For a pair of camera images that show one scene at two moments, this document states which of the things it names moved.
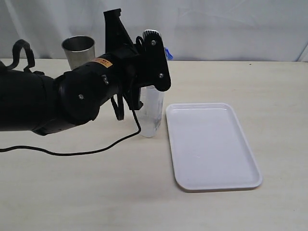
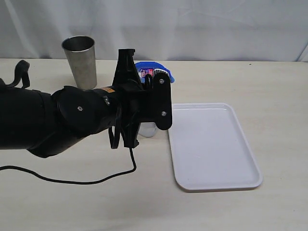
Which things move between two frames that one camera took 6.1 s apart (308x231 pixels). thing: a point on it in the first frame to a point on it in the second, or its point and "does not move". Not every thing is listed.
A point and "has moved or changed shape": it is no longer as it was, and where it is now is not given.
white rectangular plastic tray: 210,150 does not move
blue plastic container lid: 169,56 has moved or changed shape
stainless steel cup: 79,50 does not move
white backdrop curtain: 194,30 does not move
